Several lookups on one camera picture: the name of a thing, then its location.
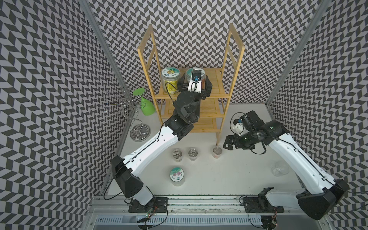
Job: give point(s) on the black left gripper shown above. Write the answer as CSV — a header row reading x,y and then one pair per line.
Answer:
x,y
206,91

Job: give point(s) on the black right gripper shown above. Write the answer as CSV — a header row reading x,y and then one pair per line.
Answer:
x,y
229,138

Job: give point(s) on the jar with strawberry lid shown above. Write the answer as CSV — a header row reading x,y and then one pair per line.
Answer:
x,y
188,76

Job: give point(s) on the sunflower seed jar yellow label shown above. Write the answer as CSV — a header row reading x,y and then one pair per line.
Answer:
x,y
170,77

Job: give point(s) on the jar with pink flower lid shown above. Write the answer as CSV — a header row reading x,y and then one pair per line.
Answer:
x,y
177,176

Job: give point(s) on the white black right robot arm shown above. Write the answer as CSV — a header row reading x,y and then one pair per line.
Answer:
x,y
321,191

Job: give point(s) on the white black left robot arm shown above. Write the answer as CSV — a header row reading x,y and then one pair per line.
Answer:
x,y
127,170

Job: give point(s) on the bamboo three-tier shelf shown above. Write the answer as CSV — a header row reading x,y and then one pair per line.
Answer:
x,y
213,107

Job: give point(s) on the small foil-lid cup pink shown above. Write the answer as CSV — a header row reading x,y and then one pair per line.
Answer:
x,y
217,152

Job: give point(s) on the green spray bottle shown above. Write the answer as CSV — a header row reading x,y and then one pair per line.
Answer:
x,y
146,106

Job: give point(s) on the clear plastic cup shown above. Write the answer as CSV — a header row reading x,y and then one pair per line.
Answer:
x,y
280,169

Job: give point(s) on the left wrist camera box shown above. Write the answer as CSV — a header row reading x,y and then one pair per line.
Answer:
x,y
195,83

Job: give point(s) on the chrome wire cup rack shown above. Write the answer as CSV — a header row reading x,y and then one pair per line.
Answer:
x,y
127,110

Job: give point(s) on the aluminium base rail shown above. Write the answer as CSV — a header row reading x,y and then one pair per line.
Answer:
x,y
196,213

